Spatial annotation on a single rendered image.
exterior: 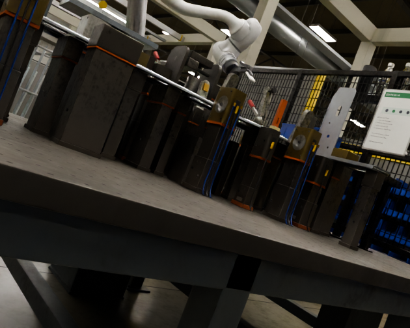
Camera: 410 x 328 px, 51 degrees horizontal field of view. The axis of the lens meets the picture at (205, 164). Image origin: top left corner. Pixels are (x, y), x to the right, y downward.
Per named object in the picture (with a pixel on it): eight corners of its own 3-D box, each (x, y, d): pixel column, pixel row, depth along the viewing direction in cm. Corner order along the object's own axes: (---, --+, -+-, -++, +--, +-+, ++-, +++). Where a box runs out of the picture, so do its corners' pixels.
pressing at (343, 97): (328, 161, 185) (356, 88, 186) (308, 156, 195) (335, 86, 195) (329, 161, 186) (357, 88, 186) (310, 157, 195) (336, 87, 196)
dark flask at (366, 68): (360, 95, 226) (372, 64, 227) (349, 95, 233) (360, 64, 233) (368, 101, 231) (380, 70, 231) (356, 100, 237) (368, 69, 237)
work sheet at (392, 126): (403, 156, 190) (428, 91, 190) (361, 148, 208) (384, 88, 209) (406, 157, 191) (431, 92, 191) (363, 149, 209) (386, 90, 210)
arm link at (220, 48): (213, 62, 222) (232, 43, 218) (205, 47, 233) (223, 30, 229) (226, 73, 229) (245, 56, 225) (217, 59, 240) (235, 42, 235)
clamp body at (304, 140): (282, 224, 148) (318, 129, 148) (260, 214, 158) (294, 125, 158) (295, 228, 152) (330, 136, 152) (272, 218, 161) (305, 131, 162)
